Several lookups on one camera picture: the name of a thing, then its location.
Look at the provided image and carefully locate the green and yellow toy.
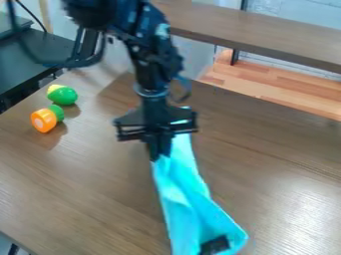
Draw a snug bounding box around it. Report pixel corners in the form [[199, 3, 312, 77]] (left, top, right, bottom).
[[45, 84, 81, 107]]

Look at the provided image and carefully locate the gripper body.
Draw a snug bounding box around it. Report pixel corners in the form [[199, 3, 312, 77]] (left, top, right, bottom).
[[113, 93, 200, 145]]

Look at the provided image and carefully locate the wooden bench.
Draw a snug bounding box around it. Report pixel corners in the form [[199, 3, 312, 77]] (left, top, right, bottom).
[[195, 49, 341, 123]]

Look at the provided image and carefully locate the wooden table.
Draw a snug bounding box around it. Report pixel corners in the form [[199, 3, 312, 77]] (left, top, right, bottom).
[[150, 0, 341, 75]]

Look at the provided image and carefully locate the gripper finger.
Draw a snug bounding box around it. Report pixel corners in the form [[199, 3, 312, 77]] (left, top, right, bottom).
[[148, 141, 175, 163]]

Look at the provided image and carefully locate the light blue cloth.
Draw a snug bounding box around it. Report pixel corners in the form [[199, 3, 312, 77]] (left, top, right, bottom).
[[149, 131, 251, 255]]

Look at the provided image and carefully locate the orange and green toy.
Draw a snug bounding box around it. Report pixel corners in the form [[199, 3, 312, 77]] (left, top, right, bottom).
[[29, 104, 67, 134]]

